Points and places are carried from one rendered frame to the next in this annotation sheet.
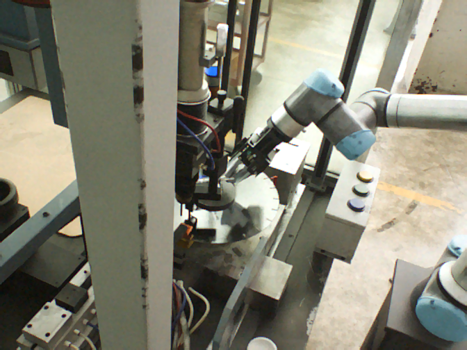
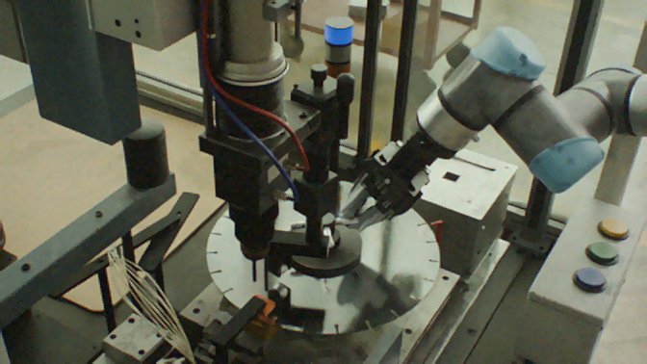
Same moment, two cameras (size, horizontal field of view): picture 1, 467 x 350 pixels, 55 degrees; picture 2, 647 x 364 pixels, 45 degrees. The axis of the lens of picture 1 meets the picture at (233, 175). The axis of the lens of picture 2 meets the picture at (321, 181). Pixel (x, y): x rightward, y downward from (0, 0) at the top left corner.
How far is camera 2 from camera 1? 0.12 m
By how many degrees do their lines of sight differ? 10
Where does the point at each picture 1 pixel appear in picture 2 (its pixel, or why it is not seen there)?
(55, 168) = (85, 197)
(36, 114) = not seen: hidden behind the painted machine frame
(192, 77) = (251, 39)
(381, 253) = not seen: outside the picture
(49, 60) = (28, 12)
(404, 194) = not seen: outside the picture
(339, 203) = (557, 274)
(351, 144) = (556, 163)
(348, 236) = (572, 337)
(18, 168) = (28, 195)
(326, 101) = (509, 84)
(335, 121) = (525, 120)
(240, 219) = (363, 293)
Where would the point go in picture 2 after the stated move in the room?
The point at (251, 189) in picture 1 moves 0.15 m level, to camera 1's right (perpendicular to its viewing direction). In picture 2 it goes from (393, 242) to (498, 260)
